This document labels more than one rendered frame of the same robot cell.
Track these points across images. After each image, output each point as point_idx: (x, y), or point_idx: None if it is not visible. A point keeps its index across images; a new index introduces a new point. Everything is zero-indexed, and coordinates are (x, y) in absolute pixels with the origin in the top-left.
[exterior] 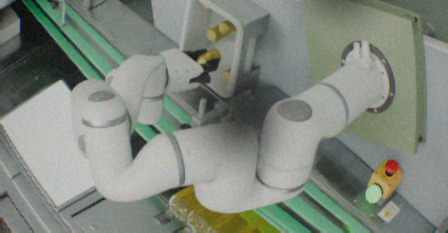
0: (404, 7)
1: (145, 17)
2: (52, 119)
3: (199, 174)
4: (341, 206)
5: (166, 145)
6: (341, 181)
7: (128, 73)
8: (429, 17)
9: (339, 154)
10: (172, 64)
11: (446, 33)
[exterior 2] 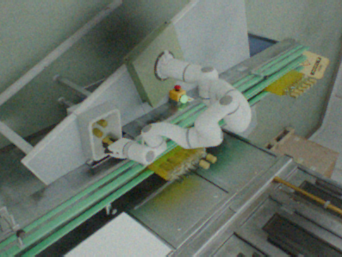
0: (38, 84)
1: None
2: None
3: None
4: (182, 114)
5: (235, 90)
6: (171, 111)
7: (170, 127)
8: (53, 72)
9: (157, 112)
10: (126, 142)
11: (66, 67)
